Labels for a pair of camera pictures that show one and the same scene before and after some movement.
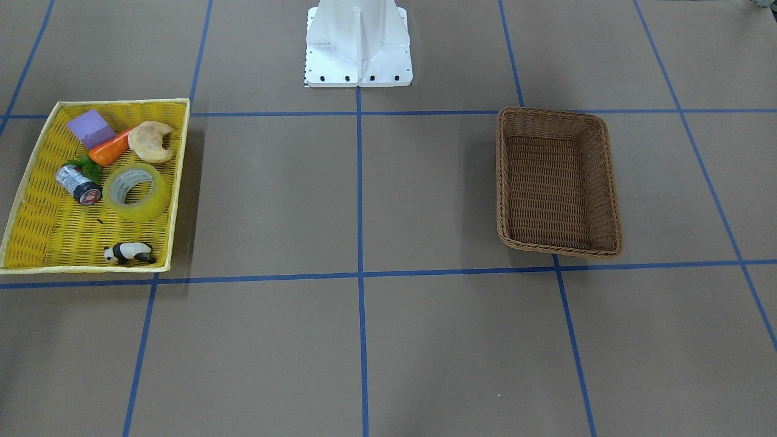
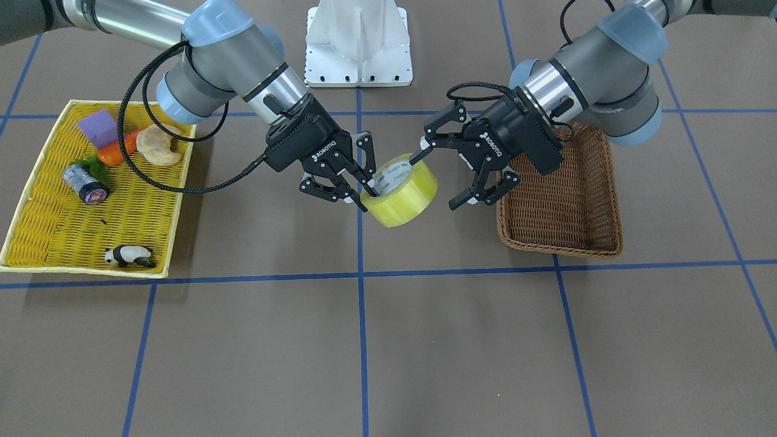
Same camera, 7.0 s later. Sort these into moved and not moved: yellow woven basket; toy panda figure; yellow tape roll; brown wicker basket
Moved: yellow tape roll
Not moved: toy panda figure; brown wicker basket; yellow woven basket
